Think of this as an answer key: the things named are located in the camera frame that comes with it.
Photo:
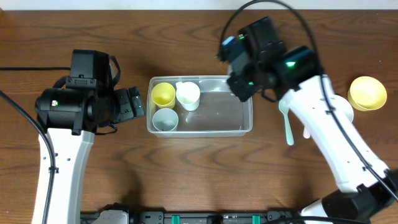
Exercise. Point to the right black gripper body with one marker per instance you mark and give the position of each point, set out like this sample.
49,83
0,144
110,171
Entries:
241,86

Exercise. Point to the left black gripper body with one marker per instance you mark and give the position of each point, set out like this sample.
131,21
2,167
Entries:
125,102

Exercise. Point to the yellow plastic cup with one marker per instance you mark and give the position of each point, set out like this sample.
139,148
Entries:
163,95

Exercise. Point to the clear plastic container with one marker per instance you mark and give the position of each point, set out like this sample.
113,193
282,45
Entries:
219,114

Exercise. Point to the grey plastic cup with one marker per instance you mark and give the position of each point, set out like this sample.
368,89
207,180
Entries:
165,119

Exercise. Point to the white plastic cup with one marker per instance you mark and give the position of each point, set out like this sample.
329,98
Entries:
188,95

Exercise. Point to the pale pink plastic fork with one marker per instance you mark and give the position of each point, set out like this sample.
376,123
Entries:
306,133

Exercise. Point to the white plastic bowl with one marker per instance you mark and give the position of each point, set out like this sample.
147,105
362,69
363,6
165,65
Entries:
343,105

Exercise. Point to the yellow plastic bowl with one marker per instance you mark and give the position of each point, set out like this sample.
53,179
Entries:
367,94

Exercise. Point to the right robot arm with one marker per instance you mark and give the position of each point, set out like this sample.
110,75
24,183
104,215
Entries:
365,183

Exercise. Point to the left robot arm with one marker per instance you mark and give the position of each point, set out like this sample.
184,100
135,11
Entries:
69,115

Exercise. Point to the mint green plastic spoon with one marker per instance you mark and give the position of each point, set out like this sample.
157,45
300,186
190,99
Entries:
284,109

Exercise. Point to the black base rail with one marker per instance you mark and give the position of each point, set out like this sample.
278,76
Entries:
119,213

